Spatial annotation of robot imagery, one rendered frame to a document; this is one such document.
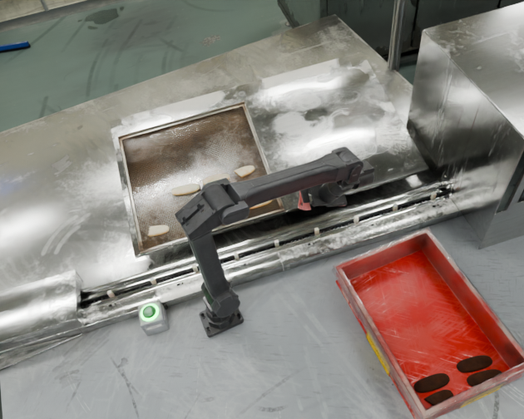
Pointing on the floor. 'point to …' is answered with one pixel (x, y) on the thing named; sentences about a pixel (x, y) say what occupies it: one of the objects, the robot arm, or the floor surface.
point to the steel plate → (10, 185)
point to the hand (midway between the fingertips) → (313, 204)
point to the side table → (277, 351)
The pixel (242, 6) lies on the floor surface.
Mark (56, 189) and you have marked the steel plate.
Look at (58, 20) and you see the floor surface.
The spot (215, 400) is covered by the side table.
